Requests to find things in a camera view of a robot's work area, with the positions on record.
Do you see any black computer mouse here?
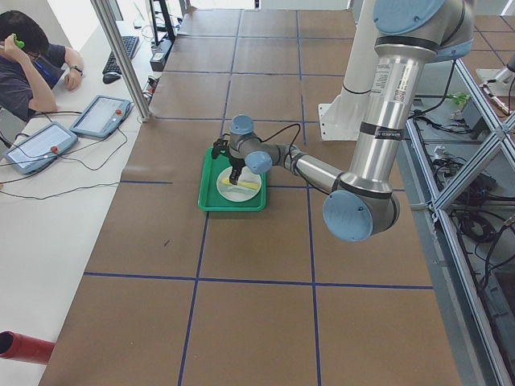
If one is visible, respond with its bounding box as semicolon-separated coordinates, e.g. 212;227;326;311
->
102;72;122;84

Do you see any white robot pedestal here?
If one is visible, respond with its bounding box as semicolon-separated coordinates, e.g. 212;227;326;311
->
319;0;378;141

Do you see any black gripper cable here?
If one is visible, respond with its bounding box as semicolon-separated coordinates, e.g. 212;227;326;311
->
260;122;303;158

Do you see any far teach pendant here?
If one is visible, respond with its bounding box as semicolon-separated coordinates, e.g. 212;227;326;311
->
69;95;132;138

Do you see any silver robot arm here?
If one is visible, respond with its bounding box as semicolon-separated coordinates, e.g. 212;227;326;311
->
226;1;476;242

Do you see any green plastic tray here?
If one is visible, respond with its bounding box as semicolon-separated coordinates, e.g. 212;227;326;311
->
198;148;266;211

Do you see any black keyboard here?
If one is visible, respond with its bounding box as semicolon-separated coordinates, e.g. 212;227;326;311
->
101;35;140;76

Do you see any red cylinder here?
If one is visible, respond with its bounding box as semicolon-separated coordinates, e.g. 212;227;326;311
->
1;331;55;365

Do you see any teach pendant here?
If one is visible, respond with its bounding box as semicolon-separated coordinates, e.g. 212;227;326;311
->
69;95;132;138
4;122;78;175

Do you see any aluminium frame post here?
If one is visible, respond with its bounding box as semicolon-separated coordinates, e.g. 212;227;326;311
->
90;0;150;123

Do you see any white round plate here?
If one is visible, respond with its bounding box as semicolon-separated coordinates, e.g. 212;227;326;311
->
216;166;262;203

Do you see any near teach pendant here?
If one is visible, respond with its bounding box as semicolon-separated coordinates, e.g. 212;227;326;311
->
4;122;78;175

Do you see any seated person dark shirt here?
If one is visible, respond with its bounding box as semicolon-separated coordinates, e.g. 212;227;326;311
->
1;10;84;122

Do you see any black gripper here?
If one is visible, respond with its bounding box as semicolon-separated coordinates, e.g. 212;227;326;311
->
229;158;244;185

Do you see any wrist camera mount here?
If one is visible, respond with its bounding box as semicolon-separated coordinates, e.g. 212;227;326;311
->
211;138;229;159

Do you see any yellow plastic spoon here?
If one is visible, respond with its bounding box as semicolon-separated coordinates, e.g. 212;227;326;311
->
221;179;261;191

